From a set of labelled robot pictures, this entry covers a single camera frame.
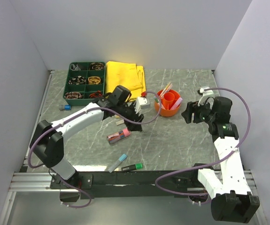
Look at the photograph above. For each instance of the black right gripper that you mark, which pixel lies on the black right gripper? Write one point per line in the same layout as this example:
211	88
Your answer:
193	107

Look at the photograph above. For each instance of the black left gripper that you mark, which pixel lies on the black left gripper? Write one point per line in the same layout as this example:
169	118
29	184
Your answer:
132	127

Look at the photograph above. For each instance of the beige eraser block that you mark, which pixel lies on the beige eraser block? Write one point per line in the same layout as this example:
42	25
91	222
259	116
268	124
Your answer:
118	123

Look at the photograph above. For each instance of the orange round divided container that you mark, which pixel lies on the orange round divided container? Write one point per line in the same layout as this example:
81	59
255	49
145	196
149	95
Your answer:
169	100

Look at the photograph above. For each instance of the orange pen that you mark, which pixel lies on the orange pen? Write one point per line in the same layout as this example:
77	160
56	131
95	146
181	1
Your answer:
168	86

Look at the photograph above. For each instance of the yellow pencil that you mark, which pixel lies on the yellow pencil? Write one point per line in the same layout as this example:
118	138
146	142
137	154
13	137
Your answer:
169	85

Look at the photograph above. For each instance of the clear tube blue cap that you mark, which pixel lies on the clear tube blue cap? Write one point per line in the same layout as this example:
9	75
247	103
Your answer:
117	163

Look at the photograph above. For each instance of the black green highlighter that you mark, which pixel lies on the black green highlighter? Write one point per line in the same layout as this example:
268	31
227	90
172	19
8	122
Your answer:
132	167

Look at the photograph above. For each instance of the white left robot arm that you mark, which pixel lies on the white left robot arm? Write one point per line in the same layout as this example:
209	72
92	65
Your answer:
48	140

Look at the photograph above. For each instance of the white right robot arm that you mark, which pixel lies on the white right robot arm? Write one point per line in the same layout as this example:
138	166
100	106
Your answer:
231	197

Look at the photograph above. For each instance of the orange navy rolled tie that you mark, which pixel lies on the orange navy rolled tie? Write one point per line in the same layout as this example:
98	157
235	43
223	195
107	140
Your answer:
95	95

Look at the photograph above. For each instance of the yellow folded cloth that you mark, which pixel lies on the yellow folded cloth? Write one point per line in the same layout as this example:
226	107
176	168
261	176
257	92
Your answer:
129	75

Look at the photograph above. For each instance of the yellow black rolled tie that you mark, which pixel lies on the yellow black rolled tie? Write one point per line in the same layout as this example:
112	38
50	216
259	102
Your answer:
94	80

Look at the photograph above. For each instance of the green compartment tray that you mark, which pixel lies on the green compartment tray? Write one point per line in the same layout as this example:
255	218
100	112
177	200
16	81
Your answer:
85	89

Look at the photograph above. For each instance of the dark brown rolled tie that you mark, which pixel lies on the dark brown rolled tie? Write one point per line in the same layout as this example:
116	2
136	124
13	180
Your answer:
96	66

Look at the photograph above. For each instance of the black white rolled tie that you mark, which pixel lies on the black white rolled tie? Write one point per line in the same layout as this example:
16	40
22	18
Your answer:
78	80

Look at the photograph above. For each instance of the blue grey cylinder object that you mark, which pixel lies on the blue grey cylinder object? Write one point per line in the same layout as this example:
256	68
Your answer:
64	107

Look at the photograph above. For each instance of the grey rolled item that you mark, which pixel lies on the grey rolled item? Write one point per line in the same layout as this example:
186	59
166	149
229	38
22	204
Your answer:
74	67

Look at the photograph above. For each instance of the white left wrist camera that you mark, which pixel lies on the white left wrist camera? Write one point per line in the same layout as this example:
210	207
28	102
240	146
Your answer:
141	103

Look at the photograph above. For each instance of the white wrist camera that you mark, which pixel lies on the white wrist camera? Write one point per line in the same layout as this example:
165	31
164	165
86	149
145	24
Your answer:
205	93
141	103

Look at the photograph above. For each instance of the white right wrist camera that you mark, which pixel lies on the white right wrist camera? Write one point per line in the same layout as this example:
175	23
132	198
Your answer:
205	93

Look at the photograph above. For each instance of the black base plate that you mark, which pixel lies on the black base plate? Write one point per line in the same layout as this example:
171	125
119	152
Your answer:
136	184

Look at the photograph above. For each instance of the aluminium rail frame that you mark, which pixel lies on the aluminium rail frame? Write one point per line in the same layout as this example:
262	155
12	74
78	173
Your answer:
38	197

